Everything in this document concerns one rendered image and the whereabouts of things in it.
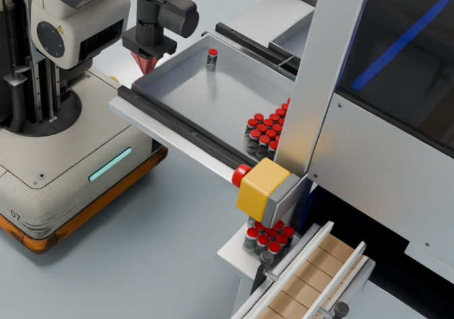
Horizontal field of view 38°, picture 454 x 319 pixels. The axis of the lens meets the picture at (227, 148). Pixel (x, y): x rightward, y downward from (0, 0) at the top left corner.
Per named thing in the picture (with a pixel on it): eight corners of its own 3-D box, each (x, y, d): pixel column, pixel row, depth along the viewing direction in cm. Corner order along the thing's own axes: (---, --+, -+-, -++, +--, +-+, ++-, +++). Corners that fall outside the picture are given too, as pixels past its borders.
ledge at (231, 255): (318, 257, 118) (321, 251, 117) (280, 305, 110) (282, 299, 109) (256, 216, 123) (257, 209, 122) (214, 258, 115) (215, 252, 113)
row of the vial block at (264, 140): (308, 117, 142) (313, 101, 138) (261, 160, 130) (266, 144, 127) (300, 112, 142) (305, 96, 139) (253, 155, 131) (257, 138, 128)
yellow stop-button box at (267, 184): (292, 205, 113) (300, 177, 108) (269, 230, 108) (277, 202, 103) (256, 182, 115) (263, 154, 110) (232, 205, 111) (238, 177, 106)
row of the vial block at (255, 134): (300, 112, 142) (305, 96, 139) (253, 155, 131) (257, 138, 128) (291, 107, 143) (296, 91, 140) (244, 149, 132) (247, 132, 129)
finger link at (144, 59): (144, 88, 139) (146, 52, 133) (119, 73, 142) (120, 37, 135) (165, 74, 143) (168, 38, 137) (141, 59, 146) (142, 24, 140)
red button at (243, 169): (258, 184, 113) (262, 169, 110) (244, 198, 110) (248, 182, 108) (240, 174, 114) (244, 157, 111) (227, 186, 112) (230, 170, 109)
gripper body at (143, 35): (157, 63, 133) (159, 32, 128) (119, 41, 136) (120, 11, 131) (178, 49, 137) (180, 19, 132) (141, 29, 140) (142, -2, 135)
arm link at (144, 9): (150, -22, 130) (131, -11, 127) (177, -8, 128) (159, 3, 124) (148, 8, 135) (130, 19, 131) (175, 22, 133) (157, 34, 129)
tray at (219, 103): (328, 115, 143) (332, 103, 141) (261, 179, 127) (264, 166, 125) (206, 45, 155) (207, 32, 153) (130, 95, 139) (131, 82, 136)
